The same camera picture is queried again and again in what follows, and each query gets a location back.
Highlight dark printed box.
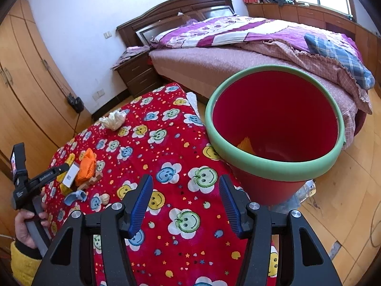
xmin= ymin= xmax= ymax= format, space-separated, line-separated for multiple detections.
xmin=293 ymin=179 xmax=316 ymax=207

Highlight dark wooden headboard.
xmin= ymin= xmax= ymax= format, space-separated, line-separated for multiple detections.
xmin=116 ymin=0 xmax=234 ymax=46

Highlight crumpled beige paper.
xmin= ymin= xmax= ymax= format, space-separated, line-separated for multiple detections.
xmin=99 ymin=110 xmax=127 ymax=131

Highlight purple patchwork quilt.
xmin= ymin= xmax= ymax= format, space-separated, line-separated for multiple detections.
xmin=150 ymin=16 xmax=373 ymax=115

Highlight blue plaid pillow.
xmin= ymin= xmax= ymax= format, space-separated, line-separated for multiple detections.
xmin=304 ymin=33 xmax=376 ymax=89

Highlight black wall charger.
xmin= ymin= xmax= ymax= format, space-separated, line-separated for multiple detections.
xmin=67 ymin=93 xmax=84 ymax=113

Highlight red smiley printed tablecloth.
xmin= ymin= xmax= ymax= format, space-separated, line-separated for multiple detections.
xmin=42 ymin=82 xmax=280 ymax=286

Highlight red waste bin green rim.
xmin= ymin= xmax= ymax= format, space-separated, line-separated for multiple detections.
xmin=205 ymin=65 xmax=346 ymax=206

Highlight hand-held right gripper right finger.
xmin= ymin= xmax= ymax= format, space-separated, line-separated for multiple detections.
xmin=219 ymin=174 xmax=343 ymax=286

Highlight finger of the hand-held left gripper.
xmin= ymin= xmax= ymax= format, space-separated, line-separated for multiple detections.
xmin=28 ymin=163 xmax=70 ymax=187

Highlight notched wooden puzzle piece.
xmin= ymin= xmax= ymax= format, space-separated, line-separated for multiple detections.
xmin=78 ymin=171 xmax=103 ymax=191

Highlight white under-cloth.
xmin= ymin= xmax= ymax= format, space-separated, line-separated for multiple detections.
xmin=186 ymin=92 xmax=206 ymax=126

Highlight purple crumpled wrapper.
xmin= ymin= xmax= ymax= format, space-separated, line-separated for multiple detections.
xmin=65 ymin=190 xmax=87 ymax=207

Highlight pink folded clothes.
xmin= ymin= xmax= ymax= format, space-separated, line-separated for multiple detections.
xmin=111 ymin=46 xmax=151 ymax=70

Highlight green carton with white end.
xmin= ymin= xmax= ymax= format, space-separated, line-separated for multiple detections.
xmin=61 ymin=162 xmax=80 ymax=188

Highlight light wooden wardrobe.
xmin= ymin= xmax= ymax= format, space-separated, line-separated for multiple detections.
xmin=0 ymin=0 xmax=91 ymax=167

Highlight bed with pink sheet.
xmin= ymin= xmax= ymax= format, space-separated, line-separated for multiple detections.
xmin=148 ymin=15 xmax=376 ymax=152

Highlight person's left hand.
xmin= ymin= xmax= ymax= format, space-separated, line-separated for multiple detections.
xmin=15 ymin=194 xmax=50 ymax=249

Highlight dark wooden nightstand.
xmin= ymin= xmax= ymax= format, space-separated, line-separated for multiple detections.
xmin=115 ymin=51 xmax=163 ymax=97

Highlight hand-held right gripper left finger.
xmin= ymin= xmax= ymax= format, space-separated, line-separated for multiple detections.
xmin=31 ymin=174 xmax=154 ymax=286

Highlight low wooden cabinet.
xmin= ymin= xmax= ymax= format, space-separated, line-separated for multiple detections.
xmin=246 ymin=1 xmax=381 ymax=72

